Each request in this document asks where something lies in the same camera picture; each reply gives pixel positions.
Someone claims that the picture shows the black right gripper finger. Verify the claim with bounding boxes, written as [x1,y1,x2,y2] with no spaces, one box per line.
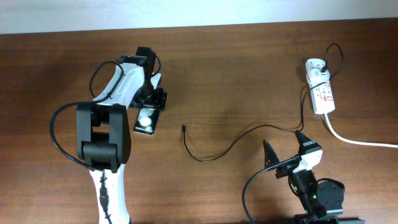
[295,130,317,154]
[263,140,280,168]

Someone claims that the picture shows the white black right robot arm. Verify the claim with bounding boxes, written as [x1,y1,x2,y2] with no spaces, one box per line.
[263,131,366,224]

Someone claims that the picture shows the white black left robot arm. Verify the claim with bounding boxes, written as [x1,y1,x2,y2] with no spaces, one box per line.
[76,54,167,223]

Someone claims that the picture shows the white charger adapter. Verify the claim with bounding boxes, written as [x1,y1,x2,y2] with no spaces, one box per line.
[306,68,330,85]

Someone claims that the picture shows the white power strip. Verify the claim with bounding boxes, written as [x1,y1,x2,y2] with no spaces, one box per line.
[305,58,335,114]

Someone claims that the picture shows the white power strip cord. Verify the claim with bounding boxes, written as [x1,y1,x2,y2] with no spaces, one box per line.
[322,113,398,149]

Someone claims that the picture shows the black charging cable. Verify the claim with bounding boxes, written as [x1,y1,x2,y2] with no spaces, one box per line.
[182,42,344,163]

